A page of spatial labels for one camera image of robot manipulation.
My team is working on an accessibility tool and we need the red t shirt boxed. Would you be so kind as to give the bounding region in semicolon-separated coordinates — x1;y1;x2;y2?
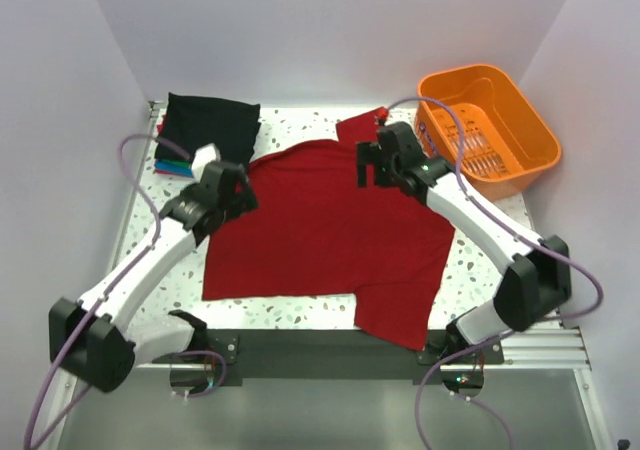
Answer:
202;112;454;350

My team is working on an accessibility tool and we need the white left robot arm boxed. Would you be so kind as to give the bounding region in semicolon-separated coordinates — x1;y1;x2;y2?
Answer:
48;161;257;393

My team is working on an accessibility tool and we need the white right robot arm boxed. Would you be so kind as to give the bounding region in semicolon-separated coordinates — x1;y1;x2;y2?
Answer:
356;122;572;363

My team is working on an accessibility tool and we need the blue folded t shirt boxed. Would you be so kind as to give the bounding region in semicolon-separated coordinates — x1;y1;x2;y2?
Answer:
154;160;193;178

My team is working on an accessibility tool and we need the green folded t shirt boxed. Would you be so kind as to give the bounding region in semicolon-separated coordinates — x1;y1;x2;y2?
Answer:
155;159;191;175

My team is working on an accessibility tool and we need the orange plastic basket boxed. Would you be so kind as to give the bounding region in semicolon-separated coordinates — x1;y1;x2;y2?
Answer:
417;64;562;201

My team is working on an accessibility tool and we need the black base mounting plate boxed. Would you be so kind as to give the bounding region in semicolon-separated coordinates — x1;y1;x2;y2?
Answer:
169;327;504;388

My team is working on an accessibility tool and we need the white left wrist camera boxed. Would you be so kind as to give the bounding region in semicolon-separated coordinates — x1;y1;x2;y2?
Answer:
190;143;221;181

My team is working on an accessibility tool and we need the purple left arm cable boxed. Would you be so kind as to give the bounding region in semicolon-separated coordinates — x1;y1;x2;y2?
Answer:
22;133;227;450

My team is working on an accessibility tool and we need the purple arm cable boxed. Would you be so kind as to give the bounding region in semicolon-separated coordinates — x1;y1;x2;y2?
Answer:
22;133;227;450
384;97;605;450

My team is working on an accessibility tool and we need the aluminium left frame rail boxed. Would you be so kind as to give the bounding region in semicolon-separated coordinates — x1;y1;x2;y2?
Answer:
105;101;167;276

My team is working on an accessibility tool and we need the aluminium frame rail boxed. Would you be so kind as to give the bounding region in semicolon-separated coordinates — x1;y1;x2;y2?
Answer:
502;328;591;370
105;101;167;276

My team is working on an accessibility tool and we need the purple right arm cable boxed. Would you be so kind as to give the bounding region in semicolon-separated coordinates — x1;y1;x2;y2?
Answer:
384;97;605;450

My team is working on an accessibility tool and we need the aluminium front frame rail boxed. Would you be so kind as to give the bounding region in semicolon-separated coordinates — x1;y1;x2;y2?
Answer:
502;328;591;370

